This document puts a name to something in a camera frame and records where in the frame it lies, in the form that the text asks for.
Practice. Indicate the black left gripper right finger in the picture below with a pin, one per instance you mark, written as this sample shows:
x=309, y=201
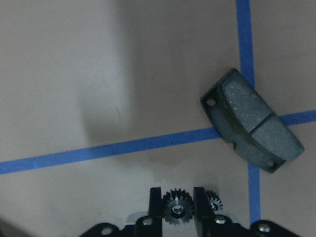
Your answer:
x=207, y=222

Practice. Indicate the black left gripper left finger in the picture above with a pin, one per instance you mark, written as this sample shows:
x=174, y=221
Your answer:
x=150, y=225

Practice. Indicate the small black bearing gear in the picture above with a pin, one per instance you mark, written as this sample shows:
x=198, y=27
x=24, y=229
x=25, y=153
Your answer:
x=178, y=207
x=214, y=201

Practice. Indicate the small black brake pad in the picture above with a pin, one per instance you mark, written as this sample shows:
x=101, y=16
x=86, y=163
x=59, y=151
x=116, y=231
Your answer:
x=243, y=118

